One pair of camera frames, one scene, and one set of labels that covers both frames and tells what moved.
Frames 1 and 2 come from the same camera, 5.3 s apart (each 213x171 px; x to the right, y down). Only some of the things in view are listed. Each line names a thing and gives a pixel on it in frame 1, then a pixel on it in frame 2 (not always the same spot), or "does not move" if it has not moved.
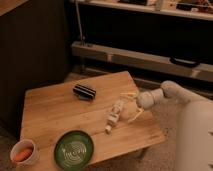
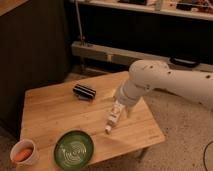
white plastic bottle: (114, 116) does not move
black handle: (186, 63) does not move
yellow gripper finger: (130, 94) → (128, 109)
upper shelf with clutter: (191, 9) does not move
